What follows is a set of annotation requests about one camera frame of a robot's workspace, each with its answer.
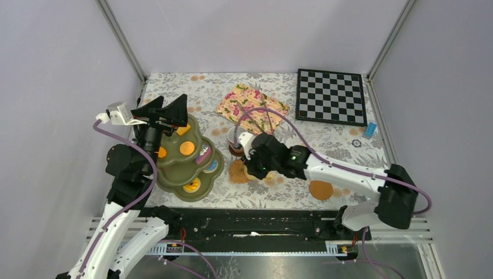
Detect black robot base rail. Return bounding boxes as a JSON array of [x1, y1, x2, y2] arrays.
[[167, 208, 371, 254]]

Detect light brown wooden coaster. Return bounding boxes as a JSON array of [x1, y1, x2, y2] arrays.
[[309, 181, 334, 201]]

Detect blue toy brick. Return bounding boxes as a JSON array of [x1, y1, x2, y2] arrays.
[[363, 122, 377, 139]]

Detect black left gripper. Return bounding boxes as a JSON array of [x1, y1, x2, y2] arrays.
[[131, 93, 190, 173]]

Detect woven rattan coaster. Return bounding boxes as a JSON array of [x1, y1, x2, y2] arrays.
[[228, 159, 250, 184]]

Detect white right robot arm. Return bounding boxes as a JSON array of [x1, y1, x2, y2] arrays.
[[234, 128, 420, 239]]

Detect aluminium corner post left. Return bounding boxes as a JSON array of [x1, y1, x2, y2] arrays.
[[95, 0, 147, 83]]

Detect black grey chessboard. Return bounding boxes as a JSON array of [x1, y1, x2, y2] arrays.
[[295, 69, 367, 127]]

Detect aluminium corner post right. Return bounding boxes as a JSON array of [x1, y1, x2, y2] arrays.
[[367, 0, 418, 80]]

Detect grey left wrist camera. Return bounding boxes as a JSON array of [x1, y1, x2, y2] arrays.
[[95, 102, 146, 126]]

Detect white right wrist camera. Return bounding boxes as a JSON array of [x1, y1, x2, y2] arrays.
[[238, 132, 256, 154]]

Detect blue donut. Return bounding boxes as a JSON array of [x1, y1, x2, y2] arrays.
[[203, 159, 219, 174]]

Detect round waffle biscuit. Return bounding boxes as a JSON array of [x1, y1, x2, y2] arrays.
[[179, 141, 195, 156]]

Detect floral serving tray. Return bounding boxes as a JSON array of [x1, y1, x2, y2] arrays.
[[216, 84, 290, 134]]

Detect square cracker biscuit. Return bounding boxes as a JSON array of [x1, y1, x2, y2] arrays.
[[176, 124, 191, 137]]

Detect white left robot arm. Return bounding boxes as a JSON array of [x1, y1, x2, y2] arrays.
[[57, 94, 188, 278]]

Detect orange star cookie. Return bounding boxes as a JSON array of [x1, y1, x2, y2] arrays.
[[157, 146, 167, 159]]

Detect dark brown wooden coaster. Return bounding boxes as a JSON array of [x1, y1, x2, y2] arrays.
[[228, 146, 244, 157]]

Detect yellow mug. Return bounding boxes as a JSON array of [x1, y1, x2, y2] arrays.
[[245, 171, 274, 182]]

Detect aluminium corner post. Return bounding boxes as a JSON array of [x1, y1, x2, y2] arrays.
[[95, 0, 147, 83], [367, 0, 418, 80]]

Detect green tiered dessert stand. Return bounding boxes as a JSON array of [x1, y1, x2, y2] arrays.
[[156, 115, 224, 202]]

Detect floral tablecloth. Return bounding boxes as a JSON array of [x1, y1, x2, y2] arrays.
[[138, 73, 390, 210]]

